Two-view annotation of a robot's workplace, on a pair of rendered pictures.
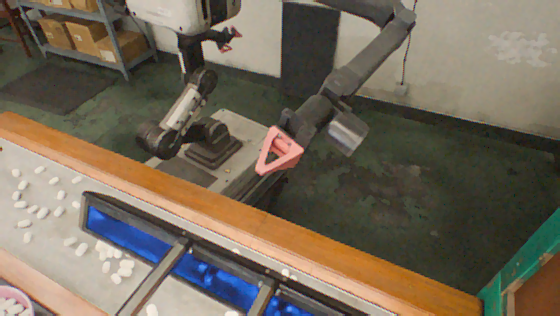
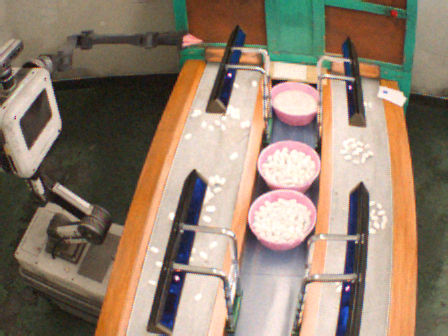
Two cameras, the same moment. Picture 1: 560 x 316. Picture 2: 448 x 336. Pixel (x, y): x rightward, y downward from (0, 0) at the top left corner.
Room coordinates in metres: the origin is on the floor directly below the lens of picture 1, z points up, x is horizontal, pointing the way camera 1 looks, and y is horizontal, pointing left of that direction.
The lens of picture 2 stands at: (0.71, 1.90, 2.37)
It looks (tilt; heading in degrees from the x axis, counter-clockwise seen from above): 46 degrees down; 258
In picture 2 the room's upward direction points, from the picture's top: 5 degrees counter-clockwise
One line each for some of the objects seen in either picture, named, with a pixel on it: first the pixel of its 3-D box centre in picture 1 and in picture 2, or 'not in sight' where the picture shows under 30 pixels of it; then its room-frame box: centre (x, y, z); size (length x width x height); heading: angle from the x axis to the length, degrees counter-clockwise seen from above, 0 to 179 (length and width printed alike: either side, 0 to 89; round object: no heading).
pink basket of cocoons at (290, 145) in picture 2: not in sight; (289, 170); (0.11, 0.44, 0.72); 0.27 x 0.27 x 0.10
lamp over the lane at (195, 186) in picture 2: not in sight; (176, 251); (0.67, 0.95, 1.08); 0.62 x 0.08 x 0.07; 64
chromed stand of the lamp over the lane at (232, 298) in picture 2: not in sight; (207, 284); (0.60, 0.99, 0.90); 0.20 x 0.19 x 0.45; 64
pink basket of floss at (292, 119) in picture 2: not in sight; (295, 104); (-0.08, 0.04, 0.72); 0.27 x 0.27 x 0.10
